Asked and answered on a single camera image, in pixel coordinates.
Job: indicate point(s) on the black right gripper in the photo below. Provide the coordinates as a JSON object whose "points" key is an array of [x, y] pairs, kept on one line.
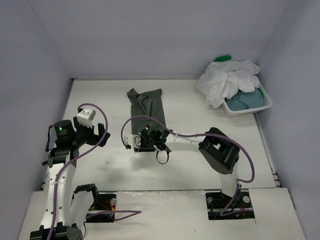
{"points": [[144, 143]]}

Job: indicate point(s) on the dark grey t-shirt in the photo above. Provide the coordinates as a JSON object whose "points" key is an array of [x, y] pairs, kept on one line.
{"points": [[150, 104]]}

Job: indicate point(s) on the white t-shirt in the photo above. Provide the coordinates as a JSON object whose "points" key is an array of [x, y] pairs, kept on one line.
{"points": [[208, 85]]}

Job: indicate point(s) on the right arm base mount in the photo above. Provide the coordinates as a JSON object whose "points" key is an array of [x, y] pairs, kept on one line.
{"points": [[241, 207]]}

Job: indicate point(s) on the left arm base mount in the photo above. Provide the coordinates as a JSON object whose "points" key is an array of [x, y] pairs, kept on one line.
{"points": [[107, 202]]}

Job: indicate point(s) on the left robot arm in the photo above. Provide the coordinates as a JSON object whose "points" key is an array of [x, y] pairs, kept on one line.
{"points": [[66, 210]]}

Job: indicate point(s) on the light blue t-shirt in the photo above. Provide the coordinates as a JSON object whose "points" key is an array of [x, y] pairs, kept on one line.
{"points": [[245, 100]]}

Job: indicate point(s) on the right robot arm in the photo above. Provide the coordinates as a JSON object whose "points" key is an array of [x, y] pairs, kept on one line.
{"points": [[221, 155]]}

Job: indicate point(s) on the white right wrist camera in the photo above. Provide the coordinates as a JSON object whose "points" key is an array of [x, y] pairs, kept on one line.
{"points": [[129, 141]]}

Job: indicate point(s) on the white plastic laundry basket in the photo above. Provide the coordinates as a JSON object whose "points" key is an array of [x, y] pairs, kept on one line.
{"points": [[267, 104]]}

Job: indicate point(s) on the green t-shirt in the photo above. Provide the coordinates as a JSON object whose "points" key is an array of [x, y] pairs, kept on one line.
{"points": [[222, 58]]}

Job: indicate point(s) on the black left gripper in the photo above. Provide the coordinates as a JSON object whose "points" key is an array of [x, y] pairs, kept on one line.
{"points": [[90, 133]]}

